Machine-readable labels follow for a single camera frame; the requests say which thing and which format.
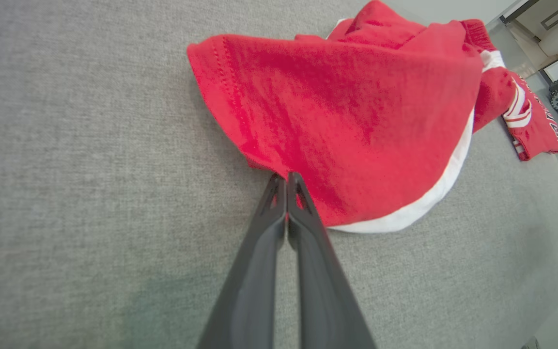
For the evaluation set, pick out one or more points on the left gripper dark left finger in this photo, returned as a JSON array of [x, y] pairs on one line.
[[255, 271]]

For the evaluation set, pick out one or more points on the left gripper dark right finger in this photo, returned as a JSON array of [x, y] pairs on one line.
[[325, 281]]

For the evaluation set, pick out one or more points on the red shorts with white trim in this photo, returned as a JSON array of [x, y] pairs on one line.
[[347, 121]]

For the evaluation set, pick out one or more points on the red shirt with white sleeves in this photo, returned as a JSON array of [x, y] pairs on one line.
[[535, 126]]

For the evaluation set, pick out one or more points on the grey fabric sofa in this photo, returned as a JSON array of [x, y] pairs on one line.
[[90, 169]]

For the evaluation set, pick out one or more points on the black metal door frame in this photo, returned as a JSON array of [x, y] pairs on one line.
[[519, 10]]

